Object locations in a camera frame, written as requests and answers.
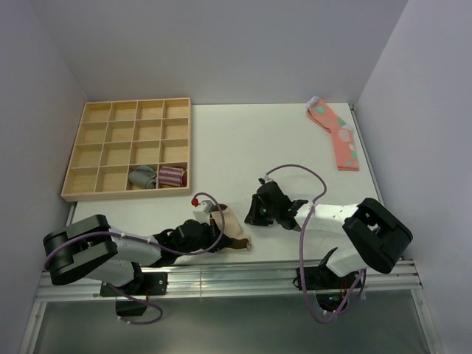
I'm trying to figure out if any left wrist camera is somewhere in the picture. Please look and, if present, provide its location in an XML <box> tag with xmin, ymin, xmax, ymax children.
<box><xmin>191</xmin><ymin>198</ymin><xmax>216</xmax><ymax>224</ymax></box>

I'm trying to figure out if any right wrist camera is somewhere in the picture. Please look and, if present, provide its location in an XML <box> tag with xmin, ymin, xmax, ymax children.
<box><xmin>258</xmin><ymin>176</ymin><xmax>276</xmax><ymax>186</ymax></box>

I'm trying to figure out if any pink patterned sock pair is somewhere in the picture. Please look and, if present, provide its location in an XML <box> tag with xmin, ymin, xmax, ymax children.
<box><xmin>305</xmin><ymin>96</ymin><xmax>359</xmax><ymax>171</ymax></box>

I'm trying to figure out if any purple striped rolled sock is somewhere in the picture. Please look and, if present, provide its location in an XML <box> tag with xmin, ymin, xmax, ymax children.
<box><xmin>157</xmin><ymin>166</ymin><xmax>187</xmax><ymax>187</ymax></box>

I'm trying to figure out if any wooden compartment tray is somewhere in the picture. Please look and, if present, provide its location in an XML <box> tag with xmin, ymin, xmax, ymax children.
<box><xmin>61</xmin><ymin>97</ymin><xmax>192</xmax><ymax>202</ymax></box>

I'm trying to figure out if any grey rolled sock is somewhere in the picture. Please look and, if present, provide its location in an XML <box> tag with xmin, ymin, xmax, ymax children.
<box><xmin>128</xmin><ymin>165</ymin><xmax>157</xmax><ymax>190</ymax></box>

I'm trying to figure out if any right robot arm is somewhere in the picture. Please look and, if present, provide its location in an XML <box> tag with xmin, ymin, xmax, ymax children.
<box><xmin>244</xmin><ymin>181</ymin><xmax>413</xmax><ymax>290</ymax></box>

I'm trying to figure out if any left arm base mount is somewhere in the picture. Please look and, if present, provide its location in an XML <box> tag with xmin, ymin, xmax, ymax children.
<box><xmin>100</xmin><ymin>272</ymin><xmax>168</xmax><ymax>325</ymax></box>

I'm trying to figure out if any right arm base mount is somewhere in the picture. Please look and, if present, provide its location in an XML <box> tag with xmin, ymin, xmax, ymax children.
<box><xmin>304</xmin><ymin>266</ymin><xmax>361</xmax><ymax>313</ymax></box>

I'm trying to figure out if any aluminium front rail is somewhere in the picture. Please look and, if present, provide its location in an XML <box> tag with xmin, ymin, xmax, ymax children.
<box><xmin>35</xmin><ymin>260</ymin><xmax>423</xmax><ymax>302</ymax></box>

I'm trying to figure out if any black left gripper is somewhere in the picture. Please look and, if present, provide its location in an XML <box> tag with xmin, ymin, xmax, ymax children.
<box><xmin>176</xmin><ymin>218</ymin><xmax>232</xmax><ymax>257</ymax></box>

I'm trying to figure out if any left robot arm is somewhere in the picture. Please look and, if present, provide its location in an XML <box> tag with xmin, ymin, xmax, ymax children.
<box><xmin>43</xmin><ymin>215</ymin><xmax>232</xmax><ymax>294</ymax></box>

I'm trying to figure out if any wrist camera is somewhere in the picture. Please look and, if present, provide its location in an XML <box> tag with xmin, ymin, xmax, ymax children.
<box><xmin>191</xmin><ymin>198</ymin><xmax>216</xmax><ymax>224</ymax></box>
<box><xmin>258</xmin><ymin>176</ymin><xmax>276</xmax><ymax>186</ymax></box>

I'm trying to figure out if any cream and brown sock pair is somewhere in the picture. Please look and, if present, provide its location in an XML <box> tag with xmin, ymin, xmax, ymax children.
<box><xmin>210</xmin><ymin>204</ymin><xmax>251</xmax><ymax>251</ymax></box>

